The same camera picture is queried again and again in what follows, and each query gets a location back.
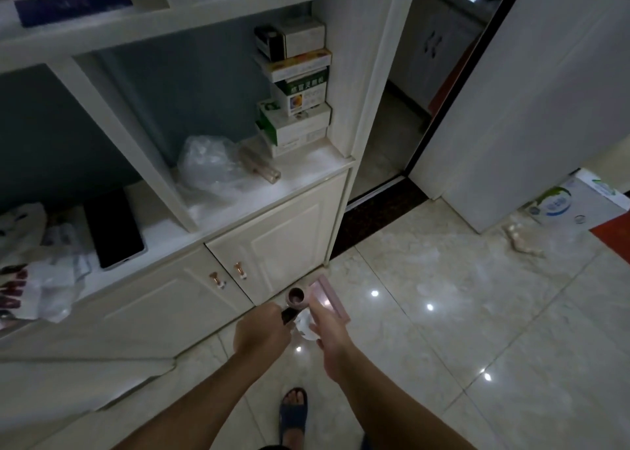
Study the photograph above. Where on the dark blue slipper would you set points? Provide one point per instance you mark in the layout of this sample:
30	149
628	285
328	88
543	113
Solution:
293	415

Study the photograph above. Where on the person's right forearm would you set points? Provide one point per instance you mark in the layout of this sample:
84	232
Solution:
394	410

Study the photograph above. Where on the white kitchen cabinet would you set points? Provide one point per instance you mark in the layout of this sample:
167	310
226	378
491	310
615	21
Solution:
428	46

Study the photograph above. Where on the red doormat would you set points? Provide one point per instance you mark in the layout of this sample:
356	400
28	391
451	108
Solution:
615	238

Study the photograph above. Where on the person's left leg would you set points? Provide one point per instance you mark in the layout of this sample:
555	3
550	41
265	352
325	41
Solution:
294	399

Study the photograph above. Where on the black sliding door frame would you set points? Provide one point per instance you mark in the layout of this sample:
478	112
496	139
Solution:
374	213

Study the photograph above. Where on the dark blue flat box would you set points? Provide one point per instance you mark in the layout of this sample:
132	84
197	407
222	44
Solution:
74	4

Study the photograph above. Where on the crumpled clear plastic bag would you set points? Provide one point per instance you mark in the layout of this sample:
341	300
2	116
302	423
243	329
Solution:
211	164

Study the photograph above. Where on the person's left forearm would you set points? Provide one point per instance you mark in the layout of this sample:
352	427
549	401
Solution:
197	405

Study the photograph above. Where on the stack of small boxes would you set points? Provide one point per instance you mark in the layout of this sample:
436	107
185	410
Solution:
295	95

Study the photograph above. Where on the person's left hand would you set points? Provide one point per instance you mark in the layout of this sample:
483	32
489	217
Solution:
261	331

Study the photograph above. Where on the white green cardboard box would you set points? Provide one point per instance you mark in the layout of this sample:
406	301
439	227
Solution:
576	203

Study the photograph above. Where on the small tan tube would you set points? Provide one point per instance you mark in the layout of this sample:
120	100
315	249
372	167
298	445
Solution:
261	165

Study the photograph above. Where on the crumpled patterned bag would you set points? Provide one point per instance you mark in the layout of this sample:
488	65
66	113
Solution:
19	267

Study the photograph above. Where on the black phone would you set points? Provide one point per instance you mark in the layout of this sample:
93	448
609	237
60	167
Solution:
113	228

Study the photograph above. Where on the clear plastic bag with eggs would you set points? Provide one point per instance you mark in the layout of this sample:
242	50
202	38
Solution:
519	235

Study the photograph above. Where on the person's right hand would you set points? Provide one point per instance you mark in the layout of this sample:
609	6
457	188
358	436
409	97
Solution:
334	339

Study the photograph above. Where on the white shoe cabinet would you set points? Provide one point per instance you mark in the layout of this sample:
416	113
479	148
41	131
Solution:
517	120

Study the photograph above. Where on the white shelf cabinet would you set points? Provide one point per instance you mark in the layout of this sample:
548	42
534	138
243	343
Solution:
275	248

